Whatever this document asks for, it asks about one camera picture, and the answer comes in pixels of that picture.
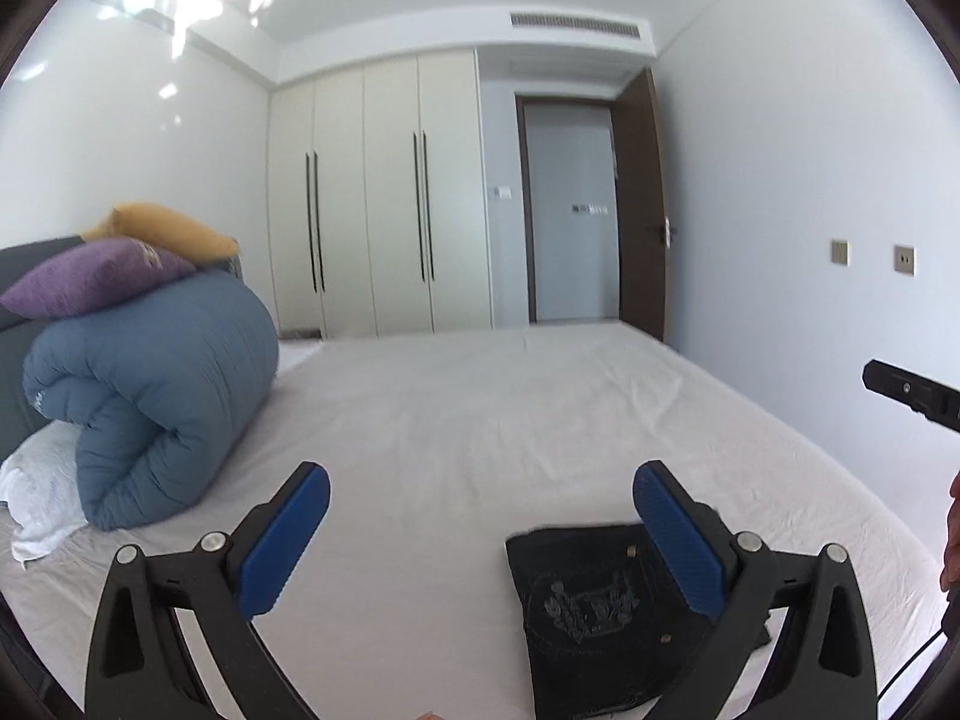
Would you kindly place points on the person's right hand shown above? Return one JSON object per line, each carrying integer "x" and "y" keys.
{"x": 953, "y": 540}

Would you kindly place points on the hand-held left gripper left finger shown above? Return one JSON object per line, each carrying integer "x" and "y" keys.
{"x": 285, "y": 540}

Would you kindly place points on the yellow pillow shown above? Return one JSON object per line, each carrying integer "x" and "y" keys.
{"x": 165, "y": 229}

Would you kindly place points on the cream wardrobe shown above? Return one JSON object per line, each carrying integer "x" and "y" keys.
{"x": 375, "y": 202}

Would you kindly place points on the dark door frame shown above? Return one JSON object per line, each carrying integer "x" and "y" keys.
{"x": 523, "y": 202}

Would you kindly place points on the white towel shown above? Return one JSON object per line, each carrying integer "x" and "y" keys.
{"x": 37, "y": 487}

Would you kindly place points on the purple pillow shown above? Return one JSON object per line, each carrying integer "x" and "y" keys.
{"x": 90, "y": 277}

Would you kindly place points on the black denim pants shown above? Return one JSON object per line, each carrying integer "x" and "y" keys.
{"x": 592, "y": 615}

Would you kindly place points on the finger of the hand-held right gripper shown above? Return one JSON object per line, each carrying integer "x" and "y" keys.
{"x": 911, "y": 394}

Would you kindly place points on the blue rolled duvet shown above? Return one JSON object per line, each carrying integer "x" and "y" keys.
{"x": 157, "y": 390}

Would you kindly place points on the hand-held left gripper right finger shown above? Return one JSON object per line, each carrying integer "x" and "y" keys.
{"x": 679, "y": 540}

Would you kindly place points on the ceiling air vent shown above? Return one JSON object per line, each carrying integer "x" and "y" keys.
{"x": 575, "y": 25}

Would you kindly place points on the brown wooden door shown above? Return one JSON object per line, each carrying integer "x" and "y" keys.
{"x": 637, "y": 202}

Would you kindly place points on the two-hole wall socket plate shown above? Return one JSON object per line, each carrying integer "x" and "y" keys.
{"x": 904, "y": 260}

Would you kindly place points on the plain wall socket plate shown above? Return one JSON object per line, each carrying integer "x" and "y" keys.
{"x": 839, "y": 252}

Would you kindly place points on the bed with white sheet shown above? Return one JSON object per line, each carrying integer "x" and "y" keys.
{"x": 487, "y": 427}

